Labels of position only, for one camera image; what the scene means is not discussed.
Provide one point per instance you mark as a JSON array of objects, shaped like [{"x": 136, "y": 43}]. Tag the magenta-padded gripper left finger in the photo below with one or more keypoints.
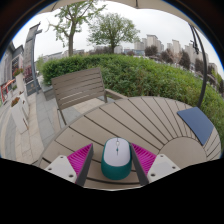
[{"x": 61, "y": 165}]

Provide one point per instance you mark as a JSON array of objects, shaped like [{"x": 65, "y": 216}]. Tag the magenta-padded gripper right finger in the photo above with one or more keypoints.
[{"x": 163, "y": 165}]

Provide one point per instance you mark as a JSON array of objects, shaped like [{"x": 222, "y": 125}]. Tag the white and teal computer mouse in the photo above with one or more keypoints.
[{"x": 116, "y": 156}]

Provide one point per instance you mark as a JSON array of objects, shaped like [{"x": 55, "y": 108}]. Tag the blue mouse pad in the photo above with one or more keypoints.
[{"x": 196, "y": 123}]

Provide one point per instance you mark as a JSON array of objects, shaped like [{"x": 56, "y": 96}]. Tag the large white flower planter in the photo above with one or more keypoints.
[{"x": 18, "y": 116}]

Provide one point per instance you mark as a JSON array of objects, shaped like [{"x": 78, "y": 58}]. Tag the brown slatted outdoor chair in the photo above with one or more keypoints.
[{"x": 78, "y": 86}]

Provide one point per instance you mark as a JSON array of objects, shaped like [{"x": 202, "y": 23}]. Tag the small white flower planter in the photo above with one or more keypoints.
[{"x": 20, "y": 81}]

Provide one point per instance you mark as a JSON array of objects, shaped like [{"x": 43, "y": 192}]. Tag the dark sign pillar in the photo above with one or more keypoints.
[{"x": 28, "y": 53}]

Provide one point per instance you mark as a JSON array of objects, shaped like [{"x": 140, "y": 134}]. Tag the sparse-leaved tree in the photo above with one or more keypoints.
[{"x": 70, "y": 43}]

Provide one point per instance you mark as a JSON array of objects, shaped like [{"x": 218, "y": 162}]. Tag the distant apartment buildings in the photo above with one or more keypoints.
[{"x": 151, "y": 40}]

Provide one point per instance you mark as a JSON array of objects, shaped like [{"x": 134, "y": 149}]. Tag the round leafy tree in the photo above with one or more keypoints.
[{"x": 113, "y": 30}]

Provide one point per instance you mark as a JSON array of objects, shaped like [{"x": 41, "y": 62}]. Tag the beige umbrella canopy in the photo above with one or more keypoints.
[{"x": 160, "y": 6}]

